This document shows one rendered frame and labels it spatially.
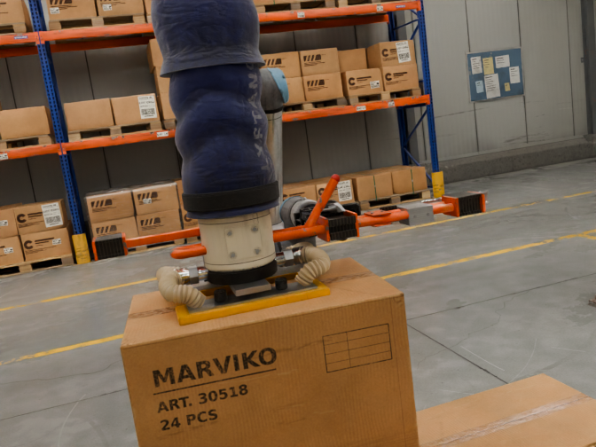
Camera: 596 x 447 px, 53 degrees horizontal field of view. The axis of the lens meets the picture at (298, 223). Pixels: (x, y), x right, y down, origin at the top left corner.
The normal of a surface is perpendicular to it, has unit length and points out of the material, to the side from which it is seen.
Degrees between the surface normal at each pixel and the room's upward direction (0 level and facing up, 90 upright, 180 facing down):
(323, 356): 90
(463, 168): 90
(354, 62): 90
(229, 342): 90
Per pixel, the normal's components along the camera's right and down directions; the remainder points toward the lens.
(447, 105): 0.30, 0.12
